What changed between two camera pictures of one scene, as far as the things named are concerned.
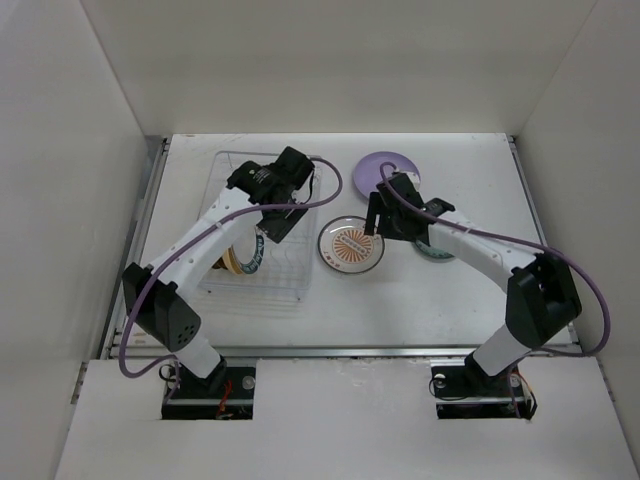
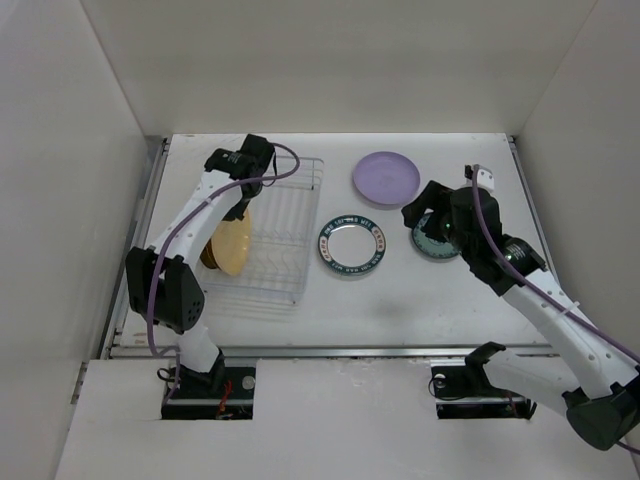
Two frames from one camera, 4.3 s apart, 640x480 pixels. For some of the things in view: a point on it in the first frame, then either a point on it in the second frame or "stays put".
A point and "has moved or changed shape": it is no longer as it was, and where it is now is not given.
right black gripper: x=376 y=201 -> x=433 y=196
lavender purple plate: x=367 y=174 stays put
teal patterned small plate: x=433 y=251 stays put
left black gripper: x=274 y=228 -> x=236 y=212
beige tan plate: x=231 y=260 has moved or changed shape
